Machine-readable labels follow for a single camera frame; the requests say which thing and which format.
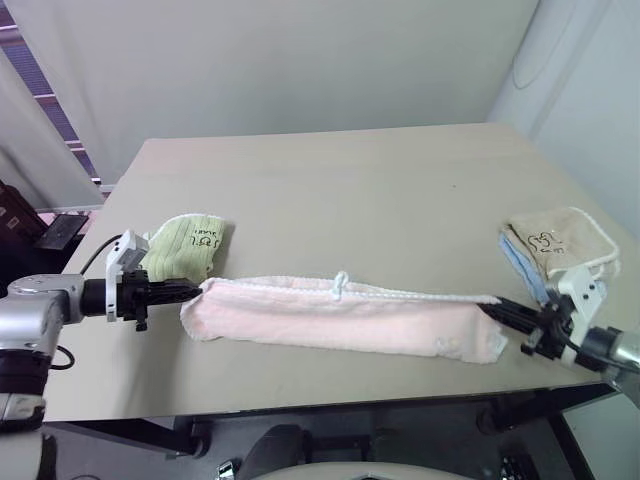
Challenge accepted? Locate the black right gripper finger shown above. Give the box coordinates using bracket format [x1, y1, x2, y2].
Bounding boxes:
[494, 297, 547, 322]
[480, 303, 539, 335]

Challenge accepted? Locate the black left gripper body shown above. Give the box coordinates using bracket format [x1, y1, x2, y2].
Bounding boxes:
[117, 269, 154, 333]

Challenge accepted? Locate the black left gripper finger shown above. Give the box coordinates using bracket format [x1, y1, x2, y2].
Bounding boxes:
[147, 291, 201, 305]
[147, 279, 202, 294]

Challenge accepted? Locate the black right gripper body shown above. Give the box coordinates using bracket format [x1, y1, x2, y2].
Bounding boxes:
[520, 294, 576, 360]

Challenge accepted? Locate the pink towel with white trim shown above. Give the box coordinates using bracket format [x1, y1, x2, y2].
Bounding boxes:
[179, 270, 509, 367]

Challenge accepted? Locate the green folded towel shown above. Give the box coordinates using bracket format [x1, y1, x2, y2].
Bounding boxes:
[138, 212, 237, 283]

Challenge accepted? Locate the blue folded towel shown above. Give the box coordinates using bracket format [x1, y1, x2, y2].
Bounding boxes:
[498, 233, 607, 306]

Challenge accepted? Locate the beige folded towel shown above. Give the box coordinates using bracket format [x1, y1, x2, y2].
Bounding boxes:
[502, 206, 624, 282]

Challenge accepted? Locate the black flat box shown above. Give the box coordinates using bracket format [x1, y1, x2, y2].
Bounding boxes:
[35, 213, 87, 250]

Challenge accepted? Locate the dark brown cabinet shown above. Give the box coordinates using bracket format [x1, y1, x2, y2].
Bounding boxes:
[0, 179, 47, 281]

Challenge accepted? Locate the beige rounded seat edge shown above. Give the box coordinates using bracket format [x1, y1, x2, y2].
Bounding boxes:
[277, 458, 484, 480]

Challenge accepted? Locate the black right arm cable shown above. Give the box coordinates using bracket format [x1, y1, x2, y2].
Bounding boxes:
[555, 299, 591, 357]

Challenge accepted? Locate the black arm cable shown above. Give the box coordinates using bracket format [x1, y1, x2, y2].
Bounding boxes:
[48, 236, 127, 372]
[555, 299, 591, 357]

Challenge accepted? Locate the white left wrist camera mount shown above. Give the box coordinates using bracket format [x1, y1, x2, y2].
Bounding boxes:
[105, 229, 152, 324]

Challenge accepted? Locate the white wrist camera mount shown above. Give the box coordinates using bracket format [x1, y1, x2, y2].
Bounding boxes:
[105, 229, 152, 324]
[543, 266, 609, 365]

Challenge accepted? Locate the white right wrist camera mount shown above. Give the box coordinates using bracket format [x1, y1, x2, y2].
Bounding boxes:
[543, 266, 609, 365]

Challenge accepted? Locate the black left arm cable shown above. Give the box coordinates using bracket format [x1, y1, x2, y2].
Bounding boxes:
[48, 236, 127, 372]

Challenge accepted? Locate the black table frame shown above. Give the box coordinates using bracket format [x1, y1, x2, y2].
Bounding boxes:
[43, 381, 622, 459]

